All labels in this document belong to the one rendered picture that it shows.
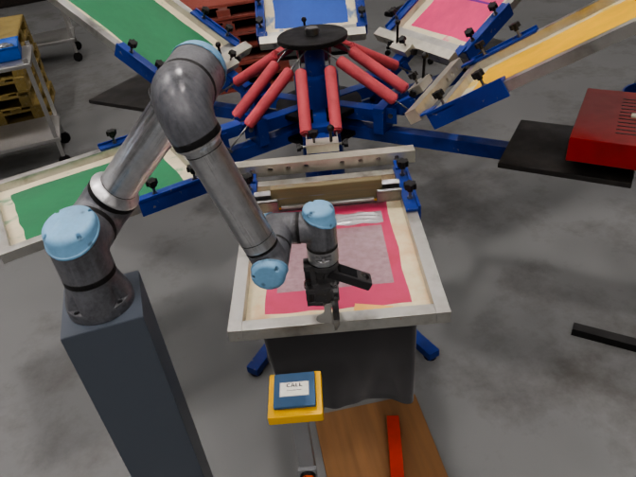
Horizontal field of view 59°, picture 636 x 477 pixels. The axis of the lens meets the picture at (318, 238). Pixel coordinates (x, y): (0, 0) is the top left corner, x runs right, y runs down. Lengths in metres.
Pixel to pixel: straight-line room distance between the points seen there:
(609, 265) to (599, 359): 0.71
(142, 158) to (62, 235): 0.22
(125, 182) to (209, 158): 0.29
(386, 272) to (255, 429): 1.13
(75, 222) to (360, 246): 0.88
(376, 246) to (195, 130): 0.90
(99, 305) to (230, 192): 0.42
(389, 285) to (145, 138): 0.80
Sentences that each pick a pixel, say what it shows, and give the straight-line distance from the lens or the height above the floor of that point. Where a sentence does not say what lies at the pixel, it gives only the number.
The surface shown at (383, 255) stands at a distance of 1.74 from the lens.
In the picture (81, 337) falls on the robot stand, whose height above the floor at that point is 1.19.
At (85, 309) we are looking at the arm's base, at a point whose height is 1.24.
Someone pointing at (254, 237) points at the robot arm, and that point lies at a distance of 1.14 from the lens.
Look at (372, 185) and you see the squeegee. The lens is 1.93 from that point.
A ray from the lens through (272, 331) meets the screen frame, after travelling 1.49.
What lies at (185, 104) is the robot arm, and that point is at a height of 1.68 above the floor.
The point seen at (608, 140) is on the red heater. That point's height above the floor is 1.11.
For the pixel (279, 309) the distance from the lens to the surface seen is 1.58.
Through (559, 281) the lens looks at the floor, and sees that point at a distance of 3.23.
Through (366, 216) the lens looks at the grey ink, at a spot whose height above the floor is 0.97.
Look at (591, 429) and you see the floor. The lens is 2.62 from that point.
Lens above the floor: 2.04
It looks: 36 degrees down
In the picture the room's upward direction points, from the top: 6 degrees counter-clockwise
